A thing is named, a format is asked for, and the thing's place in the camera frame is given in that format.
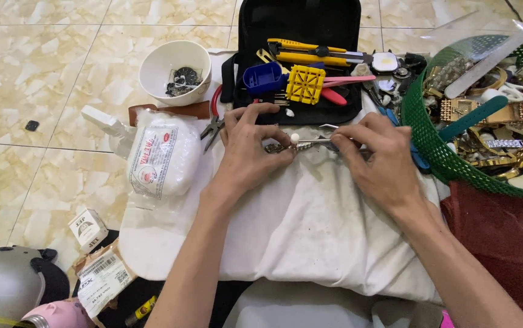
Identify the person's right hand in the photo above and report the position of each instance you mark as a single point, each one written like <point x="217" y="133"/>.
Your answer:
<point x="384" y="164"/>

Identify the person's left hand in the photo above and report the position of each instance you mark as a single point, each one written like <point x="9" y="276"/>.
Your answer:
<point x="243" y="155"/>

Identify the silver metal watch band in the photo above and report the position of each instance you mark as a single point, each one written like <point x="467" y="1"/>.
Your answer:
<point x="302" y="145"/>

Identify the green plastic basket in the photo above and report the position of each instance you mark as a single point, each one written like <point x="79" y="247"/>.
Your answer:
<point x="430" y="141"/>

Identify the white cotton bag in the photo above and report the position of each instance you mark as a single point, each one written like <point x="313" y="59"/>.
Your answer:
<point x="165" y="155"/>

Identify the blue plastic watch holder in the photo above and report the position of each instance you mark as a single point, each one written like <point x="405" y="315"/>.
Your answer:
<point x="261" y="78"/>

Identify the pink tweezers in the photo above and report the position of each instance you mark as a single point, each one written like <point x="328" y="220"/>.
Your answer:
<point x="348" y="79"/>

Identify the white cloth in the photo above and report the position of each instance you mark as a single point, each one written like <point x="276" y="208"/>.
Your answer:
<point x="307" y="223"/>

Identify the yellow plastic case holder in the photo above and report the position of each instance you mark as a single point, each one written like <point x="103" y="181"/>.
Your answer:
<point x="305" y="84"/>

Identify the dark watch parts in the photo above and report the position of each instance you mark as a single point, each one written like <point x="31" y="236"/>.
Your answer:
<point x="184" y="79"/>

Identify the gold tweezers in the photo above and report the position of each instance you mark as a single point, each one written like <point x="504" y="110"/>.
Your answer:
<point x="268" y="57"/>

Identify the white square watch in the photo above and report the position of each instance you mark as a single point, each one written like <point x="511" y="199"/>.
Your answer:
<point x="385" y="62"/>

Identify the yellow utility knife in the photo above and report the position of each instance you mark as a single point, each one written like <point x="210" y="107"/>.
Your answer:
<point x="307" y="57"/>

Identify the white ceramic bowl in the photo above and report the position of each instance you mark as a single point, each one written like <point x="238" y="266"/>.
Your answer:
<point x="161" y="63"/>

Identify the heap of gold watches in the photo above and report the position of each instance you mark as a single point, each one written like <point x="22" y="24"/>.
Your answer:
<point x="507" y="136"/>

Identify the white plastic holder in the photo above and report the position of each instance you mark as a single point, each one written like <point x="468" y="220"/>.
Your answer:
<point x="106" y="123"/>

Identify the black tool case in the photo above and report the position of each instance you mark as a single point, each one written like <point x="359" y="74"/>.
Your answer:
<point x="298" y="22"/>

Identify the dark red cloth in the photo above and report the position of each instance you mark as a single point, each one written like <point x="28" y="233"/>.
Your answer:
<point x="507" y="241"/>

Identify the clear plastic tube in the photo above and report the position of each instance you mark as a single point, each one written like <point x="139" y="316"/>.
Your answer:
<point x="494" y="59"/>

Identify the white scissors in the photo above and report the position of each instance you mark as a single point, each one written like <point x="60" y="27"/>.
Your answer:
<point x="519" y="92"/>

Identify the person's grey shorts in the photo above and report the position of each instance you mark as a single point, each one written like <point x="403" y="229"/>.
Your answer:
<point x="298" y="309"/>

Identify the small white box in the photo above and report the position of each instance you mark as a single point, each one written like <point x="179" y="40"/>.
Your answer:
<point x="88" y="227"/>

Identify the yellow black tool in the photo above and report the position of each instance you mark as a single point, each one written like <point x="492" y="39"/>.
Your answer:
<point x="145" y="309"/>

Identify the labelled cardboard package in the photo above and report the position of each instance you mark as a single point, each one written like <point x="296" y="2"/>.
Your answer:
<point x="104" y="278"/>

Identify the small black square piece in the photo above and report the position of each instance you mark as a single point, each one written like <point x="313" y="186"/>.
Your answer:
<point x="32" y="125"/>

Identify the pink bottle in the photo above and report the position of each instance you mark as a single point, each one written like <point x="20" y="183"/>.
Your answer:
<point x="60" y="315"/>

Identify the grey helmet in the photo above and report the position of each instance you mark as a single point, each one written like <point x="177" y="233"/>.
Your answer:
<point x="1" y="287"/>

